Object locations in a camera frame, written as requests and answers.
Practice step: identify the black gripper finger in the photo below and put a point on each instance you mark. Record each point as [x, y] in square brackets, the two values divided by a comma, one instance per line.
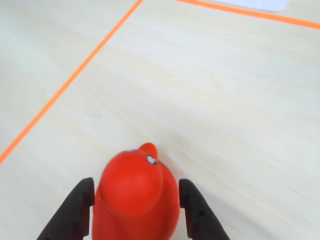
[65, 215]
[205, 225]

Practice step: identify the red rubber duck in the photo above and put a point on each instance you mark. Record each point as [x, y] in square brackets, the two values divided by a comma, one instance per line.
[135, 195]

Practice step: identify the orange tape strip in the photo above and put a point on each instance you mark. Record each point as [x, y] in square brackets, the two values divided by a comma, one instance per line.
[250, 12]
[74, 74]

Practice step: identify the white paper with black bar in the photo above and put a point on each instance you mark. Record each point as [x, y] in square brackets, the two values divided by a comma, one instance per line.
[270, 5]

